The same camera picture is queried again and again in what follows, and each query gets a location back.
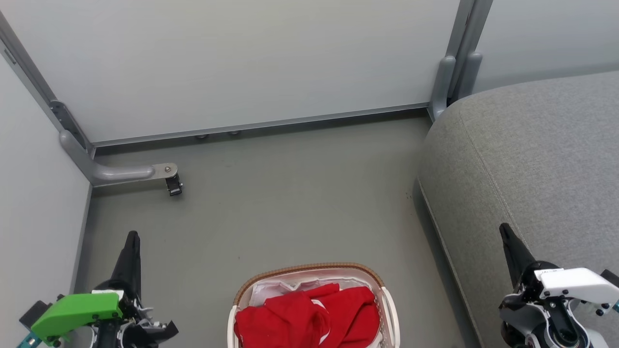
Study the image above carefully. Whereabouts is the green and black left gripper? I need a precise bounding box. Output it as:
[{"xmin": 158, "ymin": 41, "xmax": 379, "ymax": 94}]
[{"xmin": 30, "ymin": 231, "xmax": 147, "ymax": 347}]

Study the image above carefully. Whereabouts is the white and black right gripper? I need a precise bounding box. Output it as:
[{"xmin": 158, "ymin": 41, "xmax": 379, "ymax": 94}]
[{"xmin": 500, "ymin": 223, "xmax": 619, "ymax": 305}]

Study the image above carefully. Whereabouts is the red shirt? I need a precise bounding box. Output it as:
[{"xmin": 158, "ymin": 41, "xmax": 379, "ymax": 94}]
[{"xmin": 234, "ymin": 283, "xmax": 381, "ymax": 348}]

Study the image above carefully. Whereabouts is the grey fabric sofa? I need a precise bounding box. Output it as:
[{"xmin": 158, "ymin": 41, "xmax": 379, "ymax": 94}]
[{"xmin": 417, "ymin": 72, "xmax": 619, "ymax": 348}]

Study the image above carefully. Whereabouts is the grey curved partition foot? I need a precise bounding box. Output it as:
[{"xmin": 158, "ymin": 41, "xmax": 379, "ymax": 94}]
[{"xmin": 59, "ymin": 130, "xmax": 178, "ymax": 188}]

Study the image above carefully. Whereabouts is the white mesh basket liner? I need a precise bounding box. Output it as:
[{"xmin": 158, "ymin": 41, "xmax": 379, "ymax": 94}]
[{"xmin": 249, "ymin": 276, "xmax": 383, "ymax": 348}]

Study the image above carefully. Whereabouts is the white laundry basket brown rim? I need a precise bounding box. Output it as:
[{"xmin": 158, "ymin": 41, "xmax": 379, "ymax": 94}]
[{"xmin": 227, "ymin": 262, "xmax": 401, "ymax": 348}]

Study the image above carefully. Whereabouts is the grey rounded post foot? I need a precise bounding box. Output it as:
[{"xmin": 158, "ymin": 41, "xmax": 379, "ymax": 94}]
[
  {"xmin": 457, "ymin": 52, "xmax": 483, "ymax": 100},
  {"xmin": 428, "ymin": 56, "xmax": 457, "ymax": 121}
]

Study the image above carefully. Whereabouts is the grey partition bottom rail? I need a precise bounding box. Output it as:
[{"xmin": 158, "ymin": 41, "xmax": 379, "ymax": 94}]
[{"xmin": 92, "ymin": 102, "xmax": 430, "ymax": 148}]

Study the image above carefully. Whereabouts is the grey partition post with bracket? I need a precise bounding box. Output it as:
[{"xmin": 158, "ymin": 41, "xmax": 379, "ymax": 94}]
[{"xmin": 0, "ymin": 12, "xmax": 95, "ymax": 158}]

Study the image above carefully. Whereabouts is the grey double partition post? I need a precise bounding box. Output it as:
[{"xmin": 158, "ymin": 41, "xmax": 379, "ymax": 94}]
[{"xmin": 445, "ymin": 0, "xmax": 495, "ymax": 104}]

